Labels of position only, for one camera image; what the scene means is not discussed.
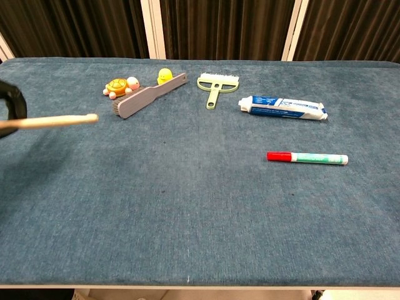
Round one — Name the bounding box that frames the white frame post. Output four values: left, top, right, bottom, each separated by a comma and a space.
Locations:
281, 0, 310, 62
140, 0, 167, 60
0, 32, 16, 64

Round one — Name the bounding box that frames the blue table cloth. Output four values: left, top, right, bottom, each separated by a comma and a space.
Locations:
0, 57, 400, 287

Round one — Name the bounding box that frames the wooden drumstick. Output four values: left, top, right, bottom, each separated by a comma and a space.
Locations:
0, 113, 99, 131

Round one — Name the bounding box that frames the red capped marker pen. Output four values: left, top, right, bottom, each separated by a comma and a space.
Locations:
266, 151, 349, 166

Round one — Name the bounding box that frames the blue white toothpaste tube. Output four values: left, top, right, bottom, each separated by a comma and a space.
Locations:
237, 95, 329, 121

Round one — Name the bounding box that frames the dark pleated curtain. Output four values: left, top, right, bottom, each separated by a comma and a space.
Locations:
0, 0, 400, 63

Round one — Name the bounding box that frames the grey long-handled brush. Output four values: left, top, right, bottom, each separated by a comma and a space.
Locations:
112, 72, 190, 119

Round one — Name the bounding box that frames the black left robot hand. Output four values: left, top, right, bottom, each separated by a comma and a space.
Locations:
0, 79, 28, 140

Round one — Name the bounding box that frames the orange toy turtle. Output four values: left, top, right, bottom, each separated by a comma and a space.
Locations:
102, 76, 142, 100

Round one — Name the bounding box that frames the yellow toy duck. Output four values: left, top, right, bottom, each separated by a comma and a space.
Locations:
156, 68, 174, 86

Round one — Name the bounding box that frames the green small brush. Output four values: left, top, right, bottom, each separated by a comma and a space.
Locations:
196, 72, 241, 110

